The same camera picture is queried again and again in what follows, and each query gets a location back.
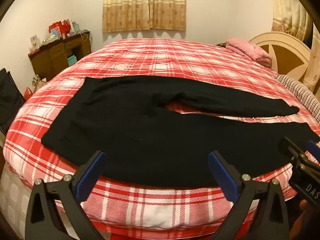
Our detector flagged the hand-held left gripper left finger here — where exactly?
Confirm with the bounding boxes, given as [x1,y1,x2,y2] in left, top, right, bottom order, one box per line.
[25,151,106,240]

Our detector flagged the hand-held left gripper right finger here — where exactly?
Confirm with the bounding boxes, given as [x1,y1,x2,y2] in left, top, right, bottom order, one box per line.
[207,151,297,240]

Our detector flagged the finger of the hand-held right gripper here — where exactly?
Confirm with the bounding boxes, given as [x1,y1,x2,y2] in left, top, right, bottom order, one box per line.
[307,141,320,164]
[279,137,308,162]

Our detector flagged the black pants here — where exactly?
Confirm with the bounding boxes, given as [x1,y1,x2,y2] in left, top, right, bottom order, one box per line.
[41,76,320,188]

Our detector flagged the person's right hand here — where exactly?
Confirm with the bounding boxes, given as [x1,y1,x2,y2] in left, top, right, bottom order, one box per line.
[291,200,313,240]

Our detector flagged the striped pillow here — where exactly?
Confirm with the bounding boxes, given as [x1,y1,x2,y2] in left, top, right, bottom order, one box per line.
[274,74,320,125]

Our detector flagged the white mattress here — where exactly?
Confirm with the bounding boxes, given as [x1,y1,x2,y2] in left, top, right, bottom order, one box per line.
[0,164,34,232]

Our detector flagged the cream wooden headboard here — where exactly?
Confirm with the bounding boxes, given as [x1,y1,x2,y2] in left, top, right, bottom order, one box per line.
[250,32,313,83]

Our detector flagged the pink folded blanket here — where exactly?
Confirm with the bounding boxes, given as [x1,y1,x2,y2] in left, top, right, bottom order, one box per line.
[226,38,272,67]

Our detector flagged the brown wooden desk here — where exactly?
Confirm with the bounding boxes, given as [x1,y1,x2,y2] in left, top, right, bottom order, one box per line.
[28,31,92,80]

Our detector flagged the red plaid blanket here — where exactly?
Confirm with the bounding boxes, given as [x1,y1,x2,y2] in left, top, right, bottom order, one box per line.
[4,39,320,235]

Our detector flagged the beige floral long curtain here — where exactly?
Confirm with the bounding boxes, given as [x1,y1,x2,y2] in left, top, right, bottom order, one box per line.
[271,0,320,93]

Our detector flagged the white card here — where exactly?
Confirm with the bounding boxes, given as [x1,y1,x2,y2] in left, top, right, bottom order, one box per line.
[30,35,40,52]

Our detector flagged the beige patterned window curtain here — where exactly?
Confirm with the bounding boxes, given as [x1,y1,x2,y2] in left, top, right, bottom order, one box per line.
[102,0,187,32]

